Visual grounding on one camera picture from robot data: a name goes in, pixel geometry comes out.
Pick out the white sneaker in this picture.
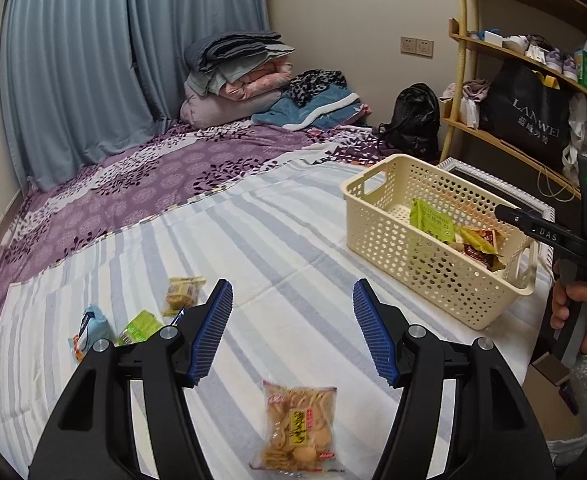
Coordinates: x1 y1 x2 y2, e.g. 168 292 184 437
501 35 531 54

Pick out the blue fleece blanket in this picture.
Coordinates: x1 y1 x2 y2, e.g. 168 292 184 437
251 85 367 131

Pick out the grey-green folded cloth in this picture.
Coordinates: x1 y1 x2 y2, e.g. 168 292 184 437
188 57 274 96

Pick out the black backpack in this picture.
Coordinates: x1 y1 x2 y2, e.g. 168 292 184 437
378 82 441 161

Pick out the black shopping bag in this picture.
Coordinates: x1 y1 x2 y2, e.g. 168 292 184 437
478 60 574 171

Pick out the purple floral bedsheet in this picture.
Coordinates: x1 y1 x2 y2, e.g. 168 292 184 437
0 122 404 396

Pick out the wall socket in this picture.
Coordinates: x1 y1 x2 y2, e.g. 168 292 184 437
401 36 434 57

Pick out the white plastic bag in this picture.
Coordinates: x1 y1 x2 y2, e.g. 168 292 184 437
563 92 587 181

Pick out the white framed mirror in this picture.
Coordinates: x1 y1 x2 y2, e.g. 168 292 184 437
438 157 554 221

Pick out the dark grey folded blanket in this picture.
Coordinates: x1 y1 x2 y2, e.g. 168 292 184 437
184 31 294 78

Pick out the striped blanket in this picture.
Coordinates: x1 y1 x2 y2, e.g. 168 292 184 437
0 155 549 480

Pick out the leopard print cloth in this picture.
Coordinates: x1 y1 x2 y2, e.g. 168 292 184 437
281 70 348 108

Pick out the pink folded quilt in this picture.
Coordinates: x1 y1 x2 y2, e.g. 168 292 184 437
218 57 294 98

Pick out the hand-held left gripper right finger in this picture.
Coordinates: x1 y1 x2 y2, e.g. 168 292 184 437
352 279 557 480

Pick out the large golden chip bag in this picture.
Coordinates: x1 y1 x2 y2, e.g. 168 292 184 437
456 226 507 272

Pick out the light blue snack packet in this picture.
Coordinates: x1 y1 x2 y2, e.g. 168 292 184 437
70 304 112 365

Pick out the pink and white cloth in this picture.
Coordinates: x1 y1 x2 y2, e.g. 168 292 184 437
441 79 491 128

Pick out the cream perforated plastic basket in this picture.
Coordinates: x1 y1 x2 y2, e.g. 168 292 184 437
342 154 539 330

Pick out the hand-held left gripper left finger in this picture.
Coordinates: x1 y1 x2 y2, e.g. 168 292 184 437
28 277 234 480

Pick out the round cracker clear packet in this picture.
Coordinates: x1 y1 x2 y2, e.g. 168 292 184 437
251 380 347 476

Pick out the blue curtain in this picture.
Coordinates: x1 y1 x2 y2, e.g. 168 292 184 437
0 0 274 191

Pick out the brown cardboard box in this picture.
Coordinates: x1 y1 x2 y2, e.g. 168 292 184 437
523 350 587 441

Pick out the small biscuit packet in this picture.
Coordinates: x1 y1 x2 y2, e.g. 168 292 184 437
165 276 205 317

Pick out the small green snack packet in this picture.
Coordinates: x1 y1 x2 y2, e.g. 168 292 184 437
118 310 164 346

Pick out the large green snack packet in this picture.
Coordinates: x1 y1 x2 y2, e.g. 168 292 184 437
409 198 455 246

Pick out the lilac sneaker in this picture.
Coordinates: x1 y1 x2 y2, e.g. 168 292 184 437
538 47 579 81

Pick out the wooden shelf rack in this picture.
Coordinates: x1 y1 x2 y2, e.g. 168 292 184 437
438 0 587 201

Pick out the light pink pillow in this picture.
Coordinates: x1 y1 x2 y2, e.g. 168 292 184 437
180 87 284 130

